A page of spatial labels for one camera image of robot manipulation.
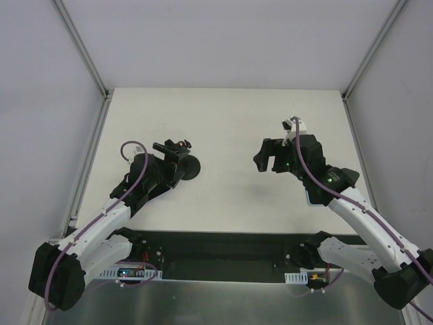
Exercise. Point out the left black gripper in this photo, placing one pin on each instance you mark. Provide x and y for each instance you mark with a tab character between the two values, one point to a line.
172	162

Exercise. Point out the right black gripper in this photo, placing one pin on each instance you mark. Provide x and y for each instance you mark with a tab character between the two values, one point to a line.
278	158

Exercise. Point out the black phone stand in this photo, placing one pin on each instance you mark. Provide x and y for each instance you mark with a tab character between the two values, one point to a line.
194	163

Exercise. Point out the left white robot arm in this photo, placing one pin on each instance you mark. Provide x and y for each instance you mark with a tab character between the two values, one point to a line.
61	271

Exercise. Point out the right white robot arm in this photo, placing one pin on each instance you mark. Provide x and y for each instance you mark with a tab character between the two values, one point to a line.
398	269

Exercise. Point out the blue case smartphone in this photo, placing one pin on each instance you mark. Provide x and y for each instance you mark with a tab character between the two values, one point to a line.
316	199

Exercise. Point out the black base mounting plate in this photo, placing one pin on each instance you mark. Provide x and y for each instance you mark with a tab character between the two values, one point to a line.
224	257

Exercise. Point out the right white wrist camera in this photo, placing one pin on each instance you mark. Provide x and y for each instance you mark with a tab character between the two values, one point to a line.
293	126

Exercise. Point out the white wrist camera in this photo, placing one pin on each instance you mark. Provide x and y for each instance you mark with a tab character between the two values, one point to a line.
138	150
293	126

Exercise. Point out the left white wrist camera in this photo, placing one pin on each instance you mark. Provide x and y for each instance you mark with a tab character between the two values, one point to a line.
138	150

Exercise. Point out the left aluminium frame post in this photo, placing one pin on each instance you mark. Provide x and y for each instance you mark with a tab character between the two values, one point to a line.
80	46

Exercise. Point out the aluminium frame post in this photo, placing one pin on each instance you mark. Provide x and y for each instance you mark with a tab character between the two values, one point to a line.
390	20
80	46

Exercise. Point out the left white cable duct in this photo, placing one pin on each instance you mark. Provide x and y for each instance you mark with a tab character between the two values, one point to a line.
129	273

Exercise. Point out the white cable duct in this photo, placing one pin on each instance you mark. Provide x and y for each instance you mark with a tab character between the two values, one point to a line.
297	278
129	273

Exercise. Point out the right white cable duct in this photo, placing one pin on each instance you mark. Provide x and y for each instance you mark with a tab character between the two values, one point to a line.
297	278

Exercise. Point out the right aluminium frame post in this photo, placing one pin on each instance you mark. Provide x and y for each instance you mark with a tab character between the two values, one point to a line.
390	20

